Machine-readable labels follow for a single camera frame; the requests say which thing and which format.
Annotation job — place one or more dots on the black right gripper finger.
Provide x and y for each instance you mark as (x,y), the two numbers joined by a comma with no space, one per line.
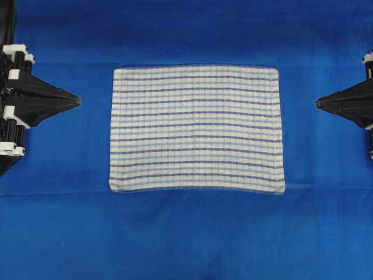
(361,116)
(356,92)

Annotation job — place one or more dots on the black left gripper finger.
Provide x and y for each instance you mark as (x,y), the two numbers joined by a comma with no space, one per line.
(29,113)
(23,82)

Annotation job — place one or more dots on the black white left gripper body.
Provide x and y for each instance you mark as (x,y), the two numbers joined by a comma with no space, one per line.
(14,59)

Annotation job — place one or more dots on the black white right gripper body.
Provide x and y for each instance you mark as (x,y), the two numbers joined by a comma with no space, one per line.
(367,61)

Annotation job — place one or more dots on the blue striped white towel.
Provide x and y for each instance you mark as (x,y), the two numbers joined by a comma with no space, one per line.
(196,126)

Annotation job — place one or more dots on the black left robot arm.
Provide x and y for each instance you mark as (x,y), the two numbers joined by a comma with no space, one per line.
(3,164)

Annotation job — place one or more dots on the blue table cloth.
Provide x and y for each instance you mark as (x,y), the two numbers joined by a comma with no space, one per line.
(59,218)

